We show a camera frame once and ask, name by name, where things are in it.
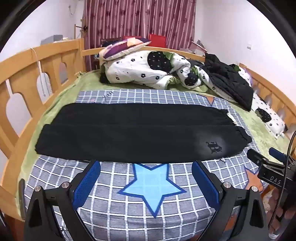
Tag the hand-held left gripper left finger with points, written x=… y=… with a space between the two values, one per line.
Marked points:
x=87 y=183

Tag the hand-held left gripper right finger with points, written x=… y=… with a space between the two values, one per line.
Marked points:
x=205 y=183

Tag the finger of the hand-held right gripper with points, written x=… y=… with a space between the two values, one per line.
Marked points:
x=277 y=154
x=256 y=157

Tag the black pants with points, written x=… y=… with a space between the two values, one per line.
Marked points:
x=138 y=132

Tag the person's right hand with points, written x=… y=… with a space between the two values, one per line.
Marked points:
x=281 y=212

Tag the grey checked star blanket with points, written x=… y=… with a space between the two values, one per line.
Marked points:
x=111 y=185

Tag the white floral pillow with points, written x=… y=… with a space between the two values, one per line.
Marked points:
x=270 y=120

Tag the black jacket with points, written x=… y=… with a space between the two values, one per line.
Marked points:
x=231 y=85

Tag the green bed sheet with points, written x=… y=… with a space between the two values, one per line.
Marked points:
x=64 y=92

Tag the white floral quilt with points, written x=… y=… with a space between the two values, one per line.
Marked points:
x=129 y=67

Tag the reddish cardboard box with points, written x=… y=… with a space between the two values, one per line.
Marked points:
x=198 y=46

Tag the patchwork pillow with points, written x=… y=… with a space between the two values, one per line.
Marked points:
x=120 y=46

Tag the grey box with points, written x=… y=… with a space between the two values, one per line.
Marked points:
x=52 y=39

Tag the wooden coat rack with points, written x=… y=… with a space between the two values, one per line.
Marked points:
x=79 y=27

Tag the maroon floral curtain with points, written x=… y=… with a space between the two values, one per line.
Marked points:
x=138 y=18

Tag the wooden bed frame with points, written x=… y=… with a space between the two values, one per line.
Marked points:
x=23 y=69

